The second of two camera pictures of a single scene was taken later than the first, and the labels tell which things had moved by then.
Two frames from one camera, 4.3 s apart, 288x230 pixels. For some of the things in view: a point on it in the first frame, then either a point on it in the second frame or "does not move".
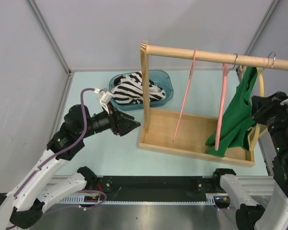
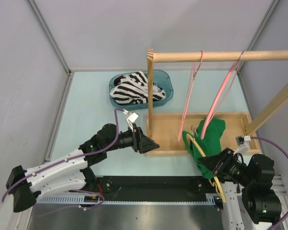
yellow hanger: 258,130 -> 194,136
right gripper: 260,105 -> 218,163
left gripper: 121,123 -> 141,143
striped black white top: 130,91 does not move
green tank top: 238,118 -> 210,143
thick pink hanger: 220,114 -> 219,94
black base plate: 152,189 does not move
